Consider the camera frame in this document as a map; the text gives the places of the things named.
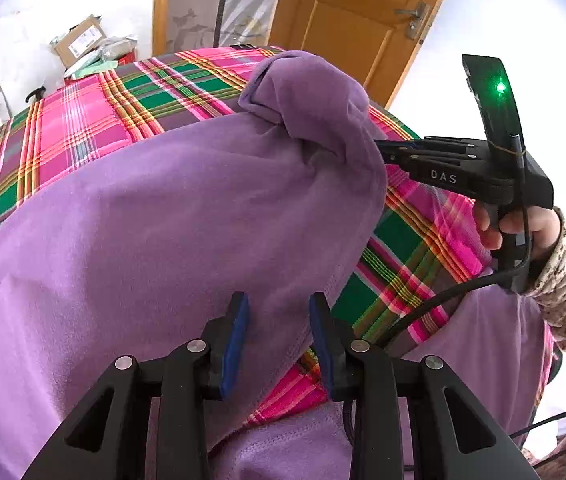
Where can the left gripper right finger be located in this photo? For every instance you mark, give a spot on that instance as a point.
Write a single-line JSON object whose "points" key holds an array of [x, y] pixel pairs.
{"points": [[413, 420]]}

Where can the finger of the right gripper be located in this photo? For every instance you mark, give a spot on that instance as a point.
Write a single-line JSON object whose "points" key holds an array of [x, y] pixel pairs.
{"points": [[432, 143], [404, 159]]}

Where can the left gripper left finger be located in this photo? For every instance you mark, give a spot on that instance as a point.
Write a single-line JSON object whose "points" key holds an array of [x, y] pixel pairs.
{"points": [[154, 409]]}

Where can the purple fleece garment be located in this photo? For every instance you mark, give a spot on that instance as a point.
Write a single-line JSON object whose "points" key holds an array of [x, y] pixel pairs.
{"points": [[278, 203]]}

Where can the person right hand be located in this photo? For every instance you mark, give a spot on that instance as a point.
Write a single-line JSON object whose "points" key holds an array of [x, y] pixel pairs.
{"points": [[543, 225]]}

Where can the wooden door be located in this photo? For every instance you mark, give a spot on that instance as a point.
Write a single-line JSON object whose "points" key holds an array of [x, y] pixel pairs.
{"points": [[373, 41]]}

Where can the plastic door curtain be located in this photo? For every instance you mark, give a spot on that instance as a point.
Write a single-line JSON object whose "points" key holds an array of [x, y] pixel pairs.
{"points": [[191, 24]]}

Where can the black air pump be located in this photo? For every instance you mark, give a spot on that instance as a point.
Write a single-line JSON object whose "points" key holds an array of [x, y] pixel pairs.
{"points": [[36, 95]]}

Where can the brown cardboard box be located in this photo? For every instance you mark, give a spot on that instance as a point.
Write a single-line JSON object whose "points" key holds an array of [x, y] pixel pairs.
{"points": [[81, 40]]}

